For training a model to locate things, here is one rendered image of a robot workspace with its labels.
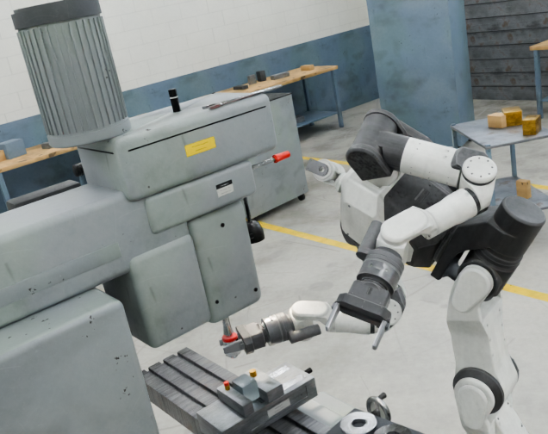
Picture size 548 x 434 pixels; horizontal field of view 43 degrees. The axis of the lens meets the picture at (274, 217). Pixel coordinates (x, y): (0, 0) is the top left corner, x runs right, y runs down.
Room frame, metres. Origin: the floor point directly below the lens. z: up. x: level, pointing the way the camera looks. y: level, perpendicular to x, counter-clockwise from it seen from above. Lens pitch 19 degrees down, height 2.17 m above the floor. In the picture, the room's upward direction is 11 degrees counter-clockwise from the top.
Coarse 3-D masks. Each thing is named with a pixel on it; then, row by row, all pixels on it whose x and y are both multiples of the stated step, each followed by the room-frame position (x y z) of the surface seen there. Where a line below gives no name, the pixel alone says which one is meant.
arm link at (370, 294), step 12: (372, 264) 1.37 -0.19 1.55; (384, 264) 1.36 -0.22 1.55; (360, 276) 1.38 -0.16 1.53; (372, 276) 1.36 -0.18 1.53; (384, 276) 1.34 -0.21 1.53; (396, 276) 1.36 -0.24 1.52; (360, 288) 1.34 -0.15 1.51; (372, 288) 1.34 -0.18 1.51; (384, 288) 1.35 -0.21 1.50; (336, 300) 1.34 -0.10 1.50; (348, 300) 1.32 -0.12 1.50; (360, 300) 1.32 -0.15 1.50; (372, 300) 1.32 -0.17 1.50; (384, 300) 1.31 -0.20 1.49; (348, 312) 1.34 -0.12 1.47; (360, 312) 1.31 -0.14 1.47; (372, 312) 1.29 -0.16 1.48; (384, 312) 1.29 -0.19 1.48; (372, 324) 1.32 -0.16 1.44
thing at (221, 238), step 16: (224, 208) 1.77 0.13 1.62; (240, 208) 1.79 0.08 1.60; (192, 224) 1.71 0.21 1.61; (208, 224) 1.73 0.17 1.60; (224, 224) 1.75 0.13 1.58; (240, 224) 1.79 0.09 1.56; (208, 240) 1.72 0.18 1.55; (224, 240) 1.75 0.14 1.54; (240, 240) 1.78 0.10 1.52; (208, 256) 1.71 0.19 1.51; (224, 256) 1.74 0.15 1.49; (240, 256) 1.77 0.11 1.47; (208, 272) 1.71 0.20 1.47; (224, 272) 1.74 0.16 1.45; (240, 272) 1.77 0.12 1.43; (256, 272) 1.80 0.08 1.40; (208, 288) 1.71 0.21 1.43; (224, 288) 1.73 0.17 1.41; (240, 288) 1.76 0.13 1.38; (256, 288) 1.78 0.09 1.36; (208, 304) 1.71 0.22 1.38; (224, 304) 1.72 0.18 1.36; (240, 304) 1.75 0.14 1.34
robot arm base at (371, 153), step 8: (368, 112) 1.75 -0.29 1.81; (376, 112) 1.72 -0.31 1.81; (384, 112) 1.72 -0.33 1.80; (392, 120) 1.71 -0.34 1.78; (400, 128) 1.71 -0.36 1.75; (360, 144) 1.65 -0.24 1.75; (352, 152) 1.65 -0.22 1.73; (360, 152) 1.64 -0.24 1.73; (368, 152) 1.62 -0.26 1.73; (376, 152) 1.63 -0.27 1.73; (352, 160) 1.67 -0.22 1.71; (360, 160) 1.65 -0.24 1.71; (368, 160) 1.64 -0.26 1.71; (376, 160) 1.62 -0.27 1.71; (352, 168) 1.68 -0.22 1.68; (360, 168) 1.67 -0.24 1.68; (368, 168) 1.66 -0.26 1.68; (376, 168) 1.64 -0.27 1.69; (384, 168) 1.63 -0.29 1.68; (360, 176) 1.69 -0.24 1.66; (368, 176) 1.67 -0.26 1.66; (376, 176) 1.66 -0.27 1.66; (384, 176) 1.64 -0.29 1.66
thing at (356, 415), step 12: (348, 420) 1.43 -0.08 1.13; (360, 420) 1.43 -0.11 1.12; (372, 420) 1.41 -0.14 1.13; (384, 420) 1.42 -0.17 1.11; (336, 432) 1.41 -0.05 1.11; (348, 432) 1.39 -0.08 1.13; (360, 432) 1.38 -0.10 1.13; (372, 432) 1.38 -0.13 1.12; (384, 432) 1.36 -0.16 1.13; (396, 432) 1.36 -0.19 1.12; (408, 432) 1.34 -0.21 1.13; (420, 432) 1.35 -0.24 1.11
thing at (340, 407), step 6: (318, 396) 2.16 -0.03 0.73; (324, 396) 2.15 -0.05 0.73; (330, 396) 2.14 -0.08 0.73; (318, 402) 2.12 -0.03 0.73; (324, 402) 2.11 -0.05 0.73; (330, 402) 2.11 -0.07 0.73; (336, 402) 2.10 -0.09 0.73; (342, 402) 2.09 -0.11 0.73; (330, 408) 2.07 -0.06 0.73; (336, 408) 2.06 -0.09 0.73; (342, 408) 2.06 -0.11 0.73; (348, 408) 2.05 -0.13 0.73; (342, 414) 2.02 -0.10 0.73
